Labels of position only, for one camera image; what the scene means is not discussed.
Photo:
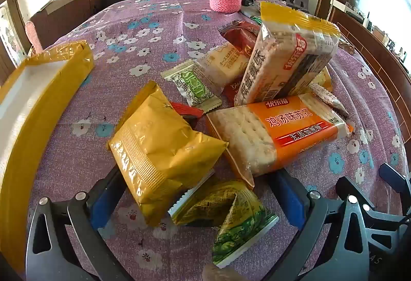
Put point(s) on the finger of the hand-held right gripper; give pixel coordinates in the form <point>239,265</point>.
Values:
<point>348,187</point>
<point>393,176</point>

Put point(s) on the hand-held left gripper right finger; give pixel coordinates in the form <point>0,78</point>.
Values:
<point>293,204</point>

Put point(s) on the dark red snack packet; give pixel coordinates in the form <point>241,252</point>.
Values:
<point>239,37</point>

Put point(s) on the cream biscuit packet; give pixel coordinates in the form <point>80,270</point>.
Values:
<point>224,66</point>

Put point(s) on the clear brown-print snack packet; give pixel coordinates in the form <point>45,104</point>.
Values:
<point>330,101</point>

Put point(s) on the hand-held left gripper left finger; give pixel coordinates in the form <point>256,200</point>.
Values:
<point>102,204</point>

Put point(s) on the gold foil snack packet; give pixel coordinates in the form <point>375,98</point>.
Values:
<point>160,156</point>

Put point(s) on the yellow cracker packet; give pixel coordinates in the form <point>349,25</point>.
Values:
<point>282,59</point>

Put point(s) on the small red snack packet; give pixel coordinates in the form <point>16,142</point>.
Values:
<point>188,111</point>

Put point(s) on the yellow-edged white tray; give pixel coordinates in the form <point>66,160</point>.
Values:
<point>29,114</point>

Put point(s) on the brown armchair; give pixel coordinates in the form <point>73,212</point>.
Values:
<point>70,14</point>

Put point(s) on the orange cracker packet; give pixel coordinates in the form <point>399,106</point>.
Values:
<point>289,136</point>

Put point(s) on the pink woven chair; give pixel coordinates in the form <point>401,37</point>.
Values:
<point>33,38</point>

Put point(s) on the purple floral tablecloth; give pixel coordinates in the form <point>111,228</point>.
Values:
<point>128,53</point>

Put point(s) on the maroon snack packet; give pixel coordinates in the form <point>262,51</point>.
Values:
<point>231,91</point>

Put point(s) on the wooden cabinet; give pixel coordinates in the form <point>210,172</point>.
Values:
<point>372,40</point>

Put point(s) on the small green candy packet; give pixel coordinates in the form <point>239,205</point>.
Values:
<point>192,87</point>

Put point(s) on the green and yellow snack packet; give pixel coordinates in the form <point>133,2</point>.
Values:
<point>224,213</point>

